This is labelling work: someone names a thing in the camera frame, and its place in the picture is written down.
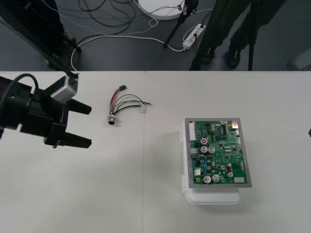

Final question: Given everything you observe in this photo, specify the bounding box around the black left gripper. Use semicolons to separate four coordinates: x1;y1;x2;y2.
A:
20;98;92;149

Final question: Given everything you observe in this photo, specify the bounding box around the cable bundle with metal plug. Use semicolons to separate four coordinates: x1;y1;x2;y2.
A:
106;84;154;127

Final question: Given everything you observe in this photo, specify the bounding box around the white round base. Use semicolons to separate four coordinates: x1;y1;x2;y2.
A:
137;0;187;20

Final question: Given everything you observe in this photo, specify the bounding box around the white power strip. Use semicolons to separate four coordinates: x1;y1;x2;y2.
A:
182;23;207;50

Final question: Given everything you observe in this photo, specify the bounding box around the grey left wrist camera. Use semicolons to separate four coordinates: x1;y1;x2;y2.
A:
50;75;79;102

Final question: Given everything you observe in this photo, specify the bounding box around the black left camera cable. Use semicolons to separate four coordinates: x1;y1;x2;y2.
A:
0;73;39;107

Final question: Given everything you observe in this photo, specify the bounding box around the green circuit board grey frame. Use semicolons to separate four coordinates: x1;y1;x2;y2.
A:
184;117;253;189

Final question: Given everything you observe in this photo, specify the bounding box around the white floor cable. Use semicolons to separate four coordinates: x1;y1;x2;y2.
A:
70;35;185;71

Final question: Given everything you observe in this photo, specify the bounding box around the tangle of black floor cables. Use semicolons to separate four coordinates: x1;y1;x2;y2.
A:
80;0;144;35

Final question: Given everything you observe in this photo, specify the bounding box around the thin white cord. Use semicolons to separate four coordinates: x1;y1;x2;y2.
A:
56;9;160;34

